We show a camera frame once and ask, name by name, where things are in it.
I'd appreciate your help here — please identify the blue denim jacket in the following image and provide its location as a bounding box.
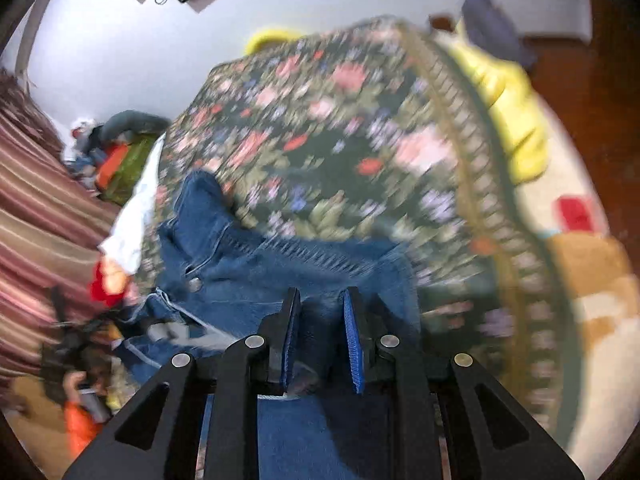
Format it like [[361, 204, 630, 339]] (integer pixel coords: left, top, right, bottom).
[[117, 171, 420, 479]]

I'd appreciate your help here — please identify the red plush toy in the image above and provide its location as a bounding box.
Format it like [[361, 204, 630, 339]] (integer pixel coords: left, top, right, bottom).
[[89, 256, 140, 309]]

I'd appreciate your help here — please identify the striped pink curtain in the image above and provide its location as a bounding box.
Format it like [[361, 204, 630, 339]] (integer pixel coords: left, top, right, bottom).
[[0, 72, 117, 390]]

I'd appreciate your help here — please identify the orange box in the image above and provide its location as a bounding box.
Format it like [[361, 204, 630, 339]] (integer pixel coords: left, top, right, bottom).
[[94, 144, 129, 191]]

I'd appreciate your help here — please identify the green floral bedspread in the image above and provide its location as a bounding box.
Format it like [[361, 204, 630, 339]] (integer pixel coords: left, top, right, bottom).
[[137, 18, 582, 444]]

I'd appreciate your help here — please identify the yellow blanket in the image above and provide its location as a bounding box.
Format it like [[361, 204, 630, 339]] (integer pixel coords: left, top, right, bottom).
[[226, 18, 549, 202]]

